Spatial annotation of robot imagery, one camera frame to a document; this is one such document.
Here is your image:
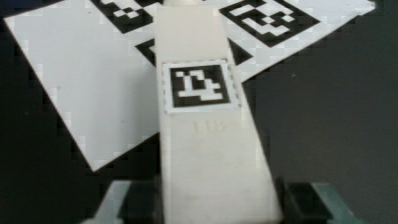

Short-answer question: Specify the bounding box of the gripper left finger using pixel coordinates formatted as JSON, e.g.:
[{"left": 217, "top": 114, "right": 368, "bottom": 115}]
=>
[{"left": 80, "top": 180, "right": 159, "bottom": 224}]

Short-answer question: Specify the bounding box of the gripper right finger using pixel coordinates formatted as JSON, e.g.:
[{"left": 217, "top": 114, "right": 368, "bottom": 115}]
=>
[{"left": 281, "top": 182, "right": 363, "bottom": 224}]

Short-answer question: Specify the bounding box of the marker tag base plate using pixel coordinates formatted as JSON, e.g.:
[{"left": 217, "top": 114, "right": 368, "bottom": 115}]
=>
[{"left": 4, "top": 0, "right": 377, "bottom": 170}]

